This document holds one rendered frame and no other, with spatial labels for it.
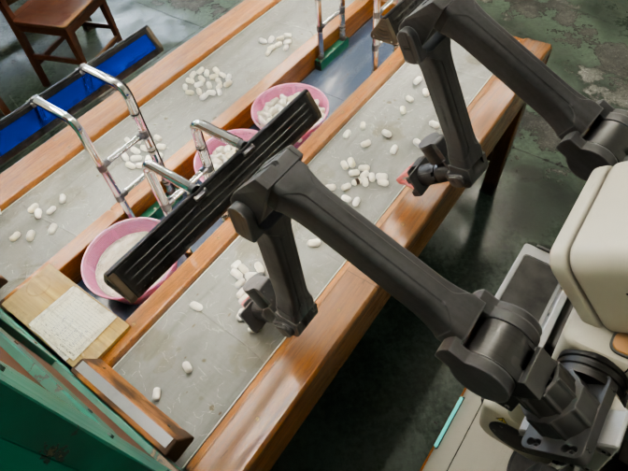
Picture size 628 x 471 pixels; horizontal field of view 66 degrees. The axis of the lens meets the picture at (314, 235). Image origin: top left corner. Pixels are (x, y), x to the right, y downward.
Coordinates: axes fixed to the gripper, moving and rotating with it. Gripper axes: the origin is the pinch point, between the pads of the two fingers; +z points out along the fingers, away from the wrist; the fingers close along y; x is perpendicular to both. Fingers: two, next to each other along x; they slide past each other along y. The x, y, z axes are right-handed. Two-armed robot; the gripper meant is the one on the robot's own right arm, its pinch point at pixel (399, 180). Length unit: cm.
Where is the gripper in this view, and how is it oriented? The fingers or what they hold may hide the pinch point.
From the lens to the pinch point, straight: 138.0
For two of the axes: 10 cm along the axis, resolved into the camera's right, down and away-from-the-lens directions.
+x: 5.8, 7.3, 3.5
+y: -5.8, 6.8, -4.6
